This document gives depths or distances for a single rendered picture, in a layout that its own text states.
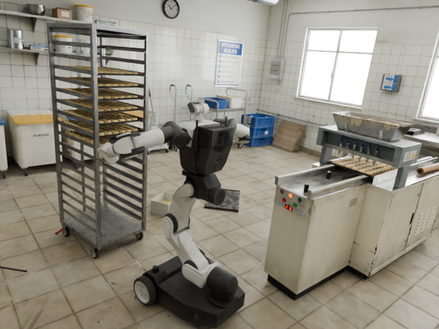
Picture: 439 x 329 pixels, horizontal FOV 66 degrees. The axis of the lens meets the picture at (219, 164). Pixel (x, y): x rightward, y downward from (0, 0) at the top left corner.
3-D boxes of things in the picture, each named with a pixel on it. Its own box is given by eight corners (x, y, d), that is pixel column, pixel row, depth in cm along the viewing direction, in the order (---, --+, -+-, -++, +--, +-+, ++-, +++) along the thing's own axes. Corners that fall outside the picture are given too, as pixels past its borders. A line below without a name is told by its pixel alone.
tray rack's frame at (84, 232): (147, 237, 311) (151, 32, 257) (97, 259, 273) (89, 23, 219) (107, 213, 349) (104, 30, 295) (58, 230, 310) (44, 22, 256)
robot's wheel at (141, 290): (136, 289, 244) (153, 308, 234) (130, 292, 241) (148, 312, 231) (141, 269, 236) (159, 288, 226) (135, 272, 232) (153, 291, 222)
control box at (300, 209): (278, 202, 247) (281, 185, 243) (305, 215, 230) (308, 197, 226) (275, 203, 245) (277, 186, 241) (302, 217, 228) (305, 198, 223)
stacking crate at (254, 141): (259, 140, 743) (260, 131, 737) (272, 145, 713) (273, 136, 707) (238, 142, 707) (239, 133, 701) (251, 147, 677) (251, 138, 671)
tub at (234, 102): (225, 104, 671) (227, 94, 665) (243, 108, 644) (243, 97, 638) (213, 105, 645) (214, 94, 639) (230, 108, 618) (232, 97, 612)
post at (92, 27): (101, 248, 274) (96, 24, 222) (98, 250, 271) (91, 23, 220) (99, 247, 275) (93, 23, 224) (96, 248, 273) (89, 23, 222)
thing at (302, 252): (314, 254, 315) (332, 164, 288) (347, 273, 290) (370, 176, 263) (261, 279, 272) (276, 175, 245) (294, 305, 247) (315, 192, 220)
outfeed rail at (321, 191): (427, 162, 345) (429, 155, 343) (430, 162, 343) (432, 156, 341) (306, 198, 222) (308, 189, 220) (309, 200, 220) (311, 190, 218)
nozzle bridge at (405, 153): (332, 159, 323) (340, 124, 313) (411, 184, 270) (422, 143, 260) (311, 163, 303) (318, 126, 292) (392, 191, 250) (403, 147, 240)
